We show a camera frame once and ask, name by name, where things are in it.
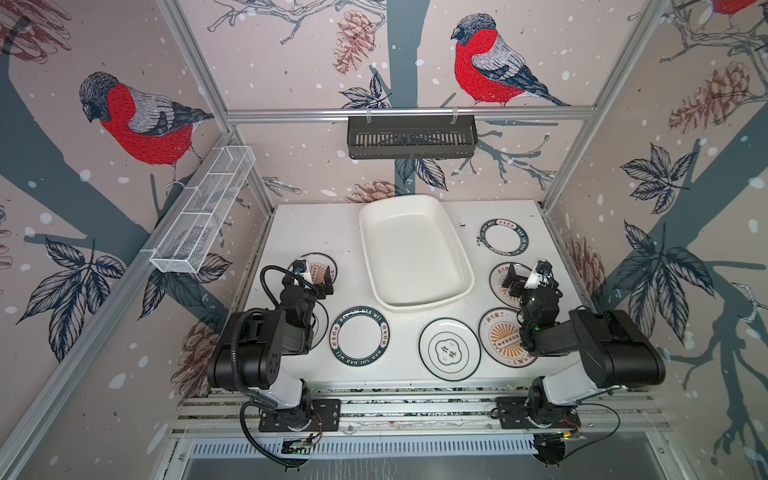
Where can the white flower plate centre right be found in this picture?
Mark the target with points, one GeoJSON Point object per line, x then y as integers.
{"type": "Point", "coordinates": [449, 350]}

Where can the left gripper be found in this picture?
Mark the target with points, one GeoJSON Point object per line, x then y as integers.
{"type": "Point", "coordinates": [315, 284]}

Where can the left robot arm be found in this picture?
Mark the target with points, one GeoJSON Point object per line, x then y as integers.
{"type": "Point", "coordinates": [247, 357]}

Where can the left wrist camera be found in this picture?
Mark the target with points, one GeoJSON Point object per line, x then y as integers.
{"type": "Point", "coordinates": [300, 267]}

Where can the orange sunburst plate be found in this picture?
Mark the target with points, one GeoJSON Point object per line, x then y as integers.
{"type": "Point", "coordinates": [499, 331]}
{"type": "Point", "coordinates": [320, 264]}
{"type": "Point", "coordinates": [497, 277]}

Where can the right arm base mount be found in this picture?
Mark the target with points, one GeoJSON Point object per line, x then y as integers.
{"type": "Point", "coordinates": [516, 413]}

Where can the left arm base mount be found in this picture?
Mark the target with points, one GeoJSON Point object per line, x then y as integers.
{"type": "Point", "coordinates": [320, 415]}

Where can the black wall-mounted basket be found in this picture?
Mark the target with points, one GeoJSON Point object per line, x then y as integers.
{"type": "Point", "coordinates": [412, 137]}

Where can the white plastic bin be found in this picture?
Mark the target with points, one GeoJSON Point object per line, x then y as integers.
{"type": "Point", "coordinates": [413, 254]}

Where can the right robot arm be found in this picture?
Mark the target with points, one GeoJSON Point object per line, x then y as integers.
{"type": "Point", "coordinates": [613, 352]}

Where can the white flower plate left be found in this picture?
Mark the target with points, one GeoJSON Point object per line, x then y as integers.
{"type": "Point", "coordinates": [319, 324]}

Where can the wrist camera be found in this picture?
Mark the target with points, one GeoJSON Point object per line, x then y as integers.
{"type": "Point", "coordinates": [300, 267]}
{"type": "Point", "coordinates": [540, 276]}

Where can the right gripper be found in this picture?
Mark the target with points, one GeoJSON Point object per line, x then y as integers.
{"type": "Point", "coordinates": [527, 287]}

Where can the green ring plate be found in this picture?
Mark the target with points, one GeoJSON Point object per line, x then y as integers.
{"type": "Point", "coordinates": [359, 336]}
{"type": "Point", "coordinates": [503, 237]}

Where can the white flower plate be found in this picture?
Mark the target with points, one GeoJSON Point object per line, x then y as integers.
{"type": "Point", "coordinates": [319, 324]}
{"type": "Point", "coordinates": [449, 350]}

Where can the horizontal aluminium frame bar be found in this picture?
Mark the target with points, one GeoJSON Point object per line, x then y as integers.
{"type": "Point", "coordinates": [239, 117]}

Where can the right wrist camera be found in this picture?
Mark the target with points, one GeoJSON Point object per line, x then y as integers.
{"type": "Point", "coordinates": [540, 276]}

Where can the white wire mesh shelf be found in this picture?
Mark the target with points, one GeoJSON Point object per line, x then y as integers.
{"type": "Point", "coordinates": [193, 232]}

